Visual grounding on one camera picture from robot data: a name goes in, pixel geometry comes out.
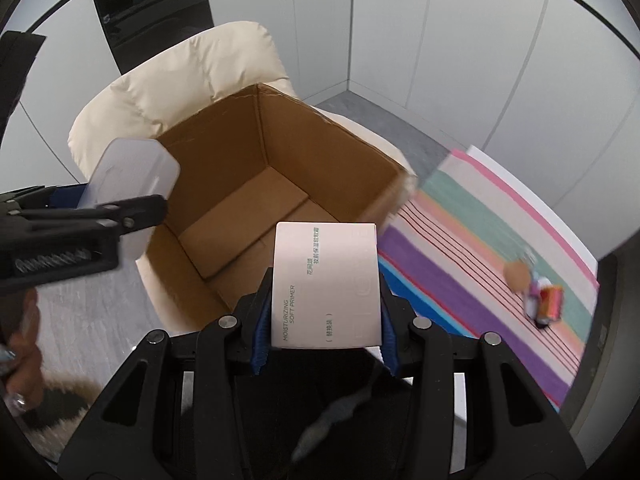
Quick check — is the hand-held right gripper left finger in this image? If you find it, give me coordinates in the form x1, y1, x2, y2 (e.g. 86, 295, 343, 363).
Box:
57, 267, 275, 480

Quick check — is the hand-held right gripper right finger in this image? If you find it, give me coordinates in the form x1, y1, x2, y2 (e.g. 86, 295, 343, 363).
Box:
377, 272, 587, 480

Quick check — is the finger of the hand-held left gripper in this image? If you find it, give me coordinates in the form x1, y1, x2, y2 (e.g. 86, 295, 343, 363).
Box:
0, 185, 89, 213
10, 194, 169, 237

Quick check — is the translucent white plastic case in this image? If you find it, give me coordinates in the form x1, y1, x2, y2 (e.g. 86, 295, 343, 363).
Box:
77, 138, 181, 263

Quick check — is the pink cosmetic box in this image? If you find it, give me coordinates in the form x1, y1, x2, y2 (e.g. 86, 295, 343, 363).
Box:
269, 222, 385, 351

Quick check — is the tan small bottle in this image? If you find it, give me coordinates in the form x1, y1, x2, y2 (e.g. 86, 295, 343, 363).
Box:
503, 259, 532, 293

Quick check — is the brown cardboard box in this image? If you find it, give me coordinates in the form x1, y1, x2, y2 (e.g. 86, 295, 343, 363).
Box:
136, 83, 418, 333

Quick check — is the person's left hand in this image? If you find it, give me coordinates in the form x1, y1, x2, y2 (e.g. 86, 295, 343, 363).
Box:
0, 289, 45, 413

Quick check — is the striped colourful cloth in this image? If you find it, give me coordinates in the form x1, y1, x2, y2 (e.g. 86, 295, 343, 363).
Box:
377, 149, 600, 408

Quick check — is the cream padded armchair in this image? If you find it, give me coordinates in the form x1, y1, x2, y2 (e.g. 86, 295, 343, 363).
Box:
67, 21, 417, 338

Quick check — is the white table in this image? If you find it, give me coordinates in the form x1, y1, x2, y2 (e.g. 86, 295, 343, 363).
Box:
375, 145, 600, 411

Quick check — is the black glossy screen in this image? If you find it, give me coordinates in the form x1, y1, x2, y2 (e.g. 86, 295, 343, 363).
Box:
85, 0, 216, 75

